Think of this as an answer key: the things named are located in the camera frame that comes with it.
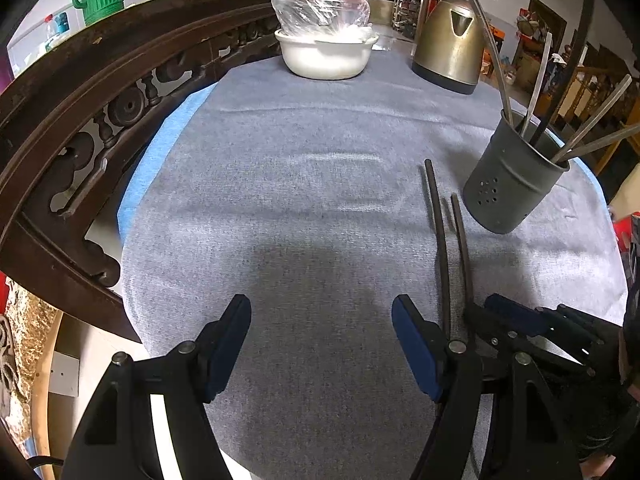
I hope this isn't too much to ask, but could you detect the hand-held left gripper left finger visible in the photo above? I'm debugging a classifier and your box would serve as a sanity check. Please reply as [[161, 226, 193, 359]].
[[60, 293, 253, 480]]

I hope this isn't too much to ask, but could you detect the blue cloth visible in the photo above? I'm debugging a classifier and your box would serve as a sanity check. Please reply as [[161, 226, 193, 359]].
[[117, 85, 222, 237]]

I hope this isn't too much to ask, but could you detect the white wall socket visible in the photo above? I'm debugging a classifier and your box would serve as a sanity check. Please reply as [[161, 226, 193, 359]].
[[49, 351, 81, 399]]

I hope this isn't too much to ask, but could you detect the red plastic stool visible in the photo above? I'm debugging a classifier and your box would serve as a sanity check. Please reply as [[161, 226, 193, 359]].
[[612, 212, 640, 282]]

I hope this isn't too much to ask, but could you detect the grey tablecloth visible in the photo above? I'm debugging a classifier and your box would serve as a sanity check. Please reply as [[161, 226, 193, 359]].
[[119, 50, 631, 480]]

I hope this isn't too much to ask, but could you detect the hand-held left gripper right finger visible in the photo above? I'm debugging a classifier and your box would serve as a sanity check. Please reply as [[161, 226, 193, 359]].
[[391, 293, 586, 480]]

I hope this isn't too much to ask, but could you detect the dark grey perforated utensil holder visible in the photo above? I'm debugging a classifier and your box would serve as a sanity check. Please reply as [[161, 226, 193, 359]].
[[462, 108, 571, 235]]

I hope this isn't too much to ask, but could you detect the black cable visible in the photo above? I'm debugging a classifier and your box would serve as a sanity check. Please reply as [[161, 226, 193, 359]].
[[24, 454, 67, 472]]

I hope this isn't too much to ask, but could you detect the white basin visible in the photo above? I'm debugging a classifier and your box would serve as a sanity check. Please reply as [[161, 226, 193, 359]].
[[274, 27, 380, 81]]

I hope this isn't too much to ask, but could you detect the carved dark wooden bench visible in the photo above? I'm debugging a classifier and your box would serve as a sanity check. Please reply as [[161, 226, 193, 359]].
[[0, 0, 297, 347]]

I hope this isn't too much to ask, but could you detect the dark wooden cabinet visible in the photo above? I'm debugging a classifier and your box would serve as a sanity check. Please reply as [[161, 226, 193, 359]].
[[516, 0, 569, 96]]

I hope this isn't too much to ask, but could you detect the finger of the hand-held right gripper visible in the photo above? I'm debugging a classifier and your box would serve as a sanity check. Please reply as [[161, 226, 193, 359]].
[[464, 304, 512, 362], [484, 293, 552, 337]]

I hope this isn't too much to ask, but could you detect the steel electric kettle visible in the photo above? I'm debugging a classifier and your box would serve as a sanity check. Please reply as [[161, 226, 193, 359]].
[[410, 0, 486, 95]]

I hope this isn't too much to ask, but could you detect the wooden stair railing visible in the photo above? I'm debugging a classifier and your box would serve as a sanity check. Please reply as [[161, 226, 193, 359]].
[[550, 42, 640, 156]]

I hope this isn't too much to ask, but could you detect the white chair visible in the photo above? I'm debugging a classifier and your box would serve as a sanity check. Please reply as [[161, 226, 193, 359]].
[[607, 179, 640, 221]]

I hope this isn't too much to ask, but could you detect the clear plastic bag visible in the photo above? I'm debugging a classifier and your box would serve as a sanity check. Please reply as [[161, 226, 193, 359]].
[[270, 0, 374, 44]]

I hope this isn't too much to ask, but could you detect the plastic bottle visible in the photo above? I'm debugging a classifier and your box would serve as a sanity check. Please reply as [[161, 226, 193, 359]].
[[44, 12, 72, 54]]

